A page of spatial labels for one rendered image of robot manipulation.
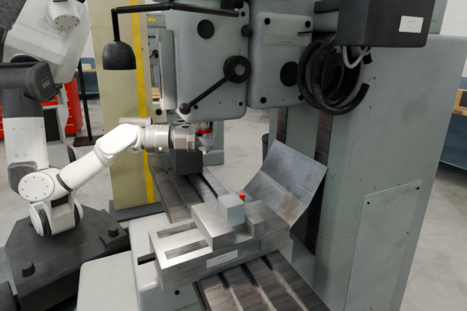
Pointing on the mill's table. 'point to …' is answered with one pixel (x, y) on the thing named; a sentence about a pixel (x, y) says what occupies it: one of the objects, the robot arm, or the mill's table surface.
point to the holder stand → (192, 161)
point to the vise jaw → (212, 225)
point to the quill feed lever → (231, 68)
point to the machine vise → (166, 257)
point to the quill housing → (208, 58)
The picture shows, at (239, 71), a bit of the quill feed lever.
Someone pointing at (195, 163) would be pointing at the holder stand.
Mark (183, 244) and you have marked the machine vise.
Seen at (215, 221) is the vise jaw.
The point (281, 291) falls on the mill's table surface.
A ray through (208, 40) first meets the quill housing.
